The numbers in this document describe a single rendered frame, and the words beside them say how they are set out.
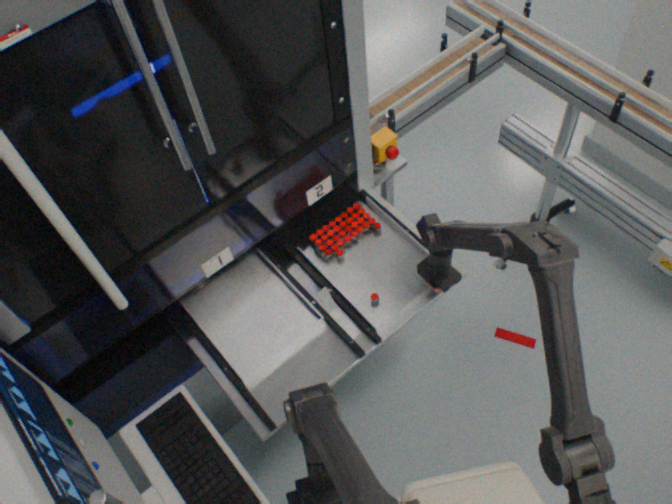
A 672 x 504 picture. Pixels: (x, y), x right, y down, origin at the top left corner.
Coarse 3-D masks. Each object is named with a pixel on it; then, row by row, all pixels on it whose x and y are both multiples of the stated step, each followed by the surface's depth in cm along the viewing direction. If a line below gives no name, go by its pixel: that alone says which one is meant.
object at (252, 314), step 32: (256, 256) 184; (224, 288) 179; (256, 288) 178; (288, 288) 177; (224, 320) 174; (256, 320) 173; (288, 320) 172; (320, 320) 168; (224, 352) 169; (256, 352) 168
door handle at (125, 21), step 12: (108, 0) 101; (120, 0) 98; (120, 12) 100; (120, 24) 102; (132, 24) 102; (132, 36) 103; (132, 48) 105; (144, 60) 108; (144, 72) 109; (156, 84) 112; (156, 96) 114; (156, 108) 117; (168, 120) 119; (168, 132) 122; (168, 144) 131; (180, 144) 125; (180, 156) 127
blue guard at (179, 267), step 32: (352, 128) 169; (320, 160) 169; (352, 160) 179; (256, 192) 160; (288, 192) 169; (224, 224) 160; (256, 224) 168; (160, 256) 151; (192, 256) 159; (128, 288) 151; (160, 288) 159; (64, 320) 144; (96, 320) 151; (128, 320) 159; (32, 352) 144; (64, 352) 151; (96, 352) 159
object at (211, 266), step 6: (222, 252) 166; (228, 252) 168; (216, 258) 166; (222, 258) 168; (228, 258) 169; (204, 264) 164; (210, 264) 166; (216, 264) 168; (204, 270) 166; (210, 270) 168; (216, 270) 169
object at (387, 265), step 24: (384, 216) 186; (384, 240) 183; (408, 240) 182; (312, 264) 178; (336, 264) 180; (360, 264) 180; (384, 264) 179; (408, 264) 178; (336, 288) 173; (360, 288) 176; (384, 288) 175; (408, 288) 174; (360, 312) 168; (384, 312) 171
